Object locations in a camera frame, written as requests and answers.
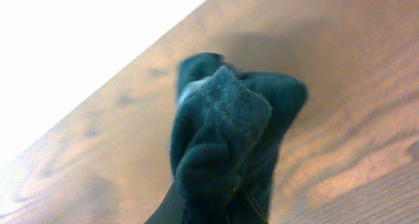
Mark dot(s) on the black garment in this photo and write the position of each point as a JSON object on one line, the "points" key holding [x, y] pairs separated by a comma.
{"points": [[226, 137]]}

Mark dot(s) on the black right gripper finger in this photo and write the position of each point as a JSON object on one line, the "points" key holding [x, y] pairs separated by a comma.
{"points": [[170, 210]]}

